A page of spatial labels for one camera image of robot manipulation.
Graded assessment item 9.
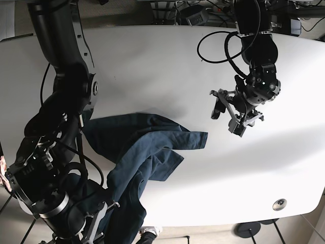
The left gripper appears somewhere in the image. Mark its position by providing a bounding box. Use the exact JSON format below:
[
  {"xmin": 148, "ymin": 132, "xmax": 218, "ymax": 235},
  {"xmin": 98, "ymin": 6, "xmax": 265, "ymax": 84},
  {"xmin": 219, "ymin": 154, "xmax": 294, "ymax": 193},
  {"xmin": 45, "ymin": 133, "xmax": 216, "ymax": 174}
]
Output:
[{"xmin": 209, "ymin": 89, "xmax": 264, "ymax": 127}]

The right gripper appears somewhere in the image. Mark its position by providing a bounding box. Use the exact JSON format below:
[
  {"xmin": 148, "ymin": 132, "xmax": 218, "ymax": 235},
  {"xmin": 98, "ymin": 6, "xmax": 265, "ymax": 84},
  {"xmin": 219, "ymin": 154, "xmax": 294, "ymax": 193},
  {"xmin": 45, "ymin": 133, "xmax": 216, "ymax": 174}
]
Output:
[{"xmin": 38, "ymin": 193, "xmax": 120, "ymax": 243}]

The dark blue T-shirt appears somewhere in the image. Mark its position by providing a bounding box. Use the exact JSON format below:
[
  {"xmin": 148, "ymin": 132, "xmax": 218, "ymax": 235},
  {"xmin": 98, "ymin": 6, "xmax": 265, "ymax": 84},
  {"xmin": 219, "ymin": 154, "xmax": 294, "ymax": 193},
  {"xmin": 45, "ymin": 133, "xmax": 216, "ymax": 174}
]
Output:
[{"xmin": 77, "ymin": 113, "xmax": 208, "ymax": 243}]

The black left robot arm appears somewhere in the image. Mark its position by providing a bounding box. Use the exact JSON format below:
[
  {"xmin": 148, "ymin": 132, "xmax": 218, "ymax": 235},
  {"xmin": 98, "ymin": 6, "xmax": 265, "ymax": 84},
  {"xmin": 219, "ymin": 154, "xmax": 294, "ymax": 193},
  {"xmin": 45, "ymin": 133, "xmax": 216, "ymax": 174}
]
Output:
[{"xmin": 210, "ymin": 1, "xmax": 281, "ymax": 136}]

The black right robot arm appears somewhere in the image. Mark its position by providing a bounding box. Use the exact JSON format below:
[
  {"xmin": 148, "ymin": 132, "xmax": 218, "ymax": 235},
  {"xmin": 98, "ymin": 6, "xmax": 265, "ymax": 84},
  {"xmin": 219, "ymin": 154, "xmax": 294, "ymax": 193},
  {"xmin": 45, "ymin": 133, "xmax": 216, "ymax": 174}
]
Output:
[{"xmin": 6, "ymin": 1, "xmax": 118, "ymax": 243}]

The grey socket box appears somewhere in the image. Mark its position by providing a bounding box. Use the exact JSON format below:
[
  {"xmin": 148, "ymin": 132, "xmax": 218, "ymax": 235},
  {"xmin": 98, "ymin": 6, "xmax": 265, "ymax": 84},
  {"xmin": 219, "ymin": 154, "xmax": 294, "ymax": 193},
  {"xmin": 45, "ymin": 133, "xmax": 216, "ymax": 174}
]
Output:
[{"xmin": 185, "ymin": 6, "xmax": 209, "ymax": 26}]

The grey power adapter box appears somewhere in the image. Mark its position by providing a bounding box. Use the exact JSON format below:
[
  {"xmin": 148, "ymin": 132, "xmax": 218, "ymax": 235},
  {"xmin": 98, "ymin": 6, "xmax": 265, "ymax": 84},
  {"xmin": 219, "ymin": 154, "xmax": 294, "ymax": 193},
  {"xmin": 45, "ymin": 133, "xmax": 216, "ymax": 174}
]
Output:
[{"xmin": 289, "ymin": 19, "xmax": 302, "ymax": 37}]

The right table grommet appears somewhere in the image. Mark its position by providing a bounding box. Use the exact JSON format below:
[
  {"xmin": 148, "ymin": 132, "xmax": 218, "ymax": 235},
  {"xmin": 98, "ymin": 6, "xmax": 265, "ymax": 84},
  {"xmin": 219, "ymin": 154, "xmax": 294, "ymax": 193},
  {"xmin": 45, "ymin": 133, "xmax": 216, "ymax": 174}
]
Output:
[{"xmin": 272, "ymin": 199, "xmax": 287, "ymax": 211}]

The round black stand base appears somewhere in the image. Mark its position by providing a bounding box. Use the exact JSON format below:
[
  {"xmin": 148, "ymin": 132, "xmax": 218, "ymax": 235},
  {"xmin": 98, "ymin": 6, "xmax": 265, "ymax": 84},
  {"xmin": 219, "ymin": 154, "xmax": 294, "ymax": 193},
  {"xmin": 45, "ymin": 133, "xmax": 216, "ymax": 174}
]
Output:
[{"xmin": 233, "ymin": 222, "xmax": 261, "ymax": 238}]

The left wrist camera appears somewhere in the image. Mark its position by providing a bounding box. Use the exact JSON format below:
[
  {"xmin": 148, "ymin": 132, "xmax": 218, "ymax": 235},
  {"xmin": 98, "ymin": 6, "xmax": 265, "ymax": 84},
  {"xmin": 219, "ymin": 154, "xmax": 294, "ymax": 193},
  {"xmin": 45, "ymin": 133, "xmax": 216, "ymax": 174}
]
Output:
[{"xmin": 229, "ymin": 122, "xmax": 246, "ymax": 137}]

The black looping arm cable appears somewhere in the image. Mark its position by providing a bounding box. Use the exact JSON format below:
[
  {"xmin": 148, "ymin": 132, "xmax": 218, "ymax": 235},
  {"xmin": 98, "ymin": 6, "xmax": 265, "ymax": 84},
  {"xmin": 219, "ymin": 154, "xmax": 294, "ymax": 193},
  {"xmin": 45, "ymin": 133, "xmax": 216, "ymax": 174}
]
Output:
[{"xmin": 197, "ymin": 0, "xmax": 262, "ymax": 64}]

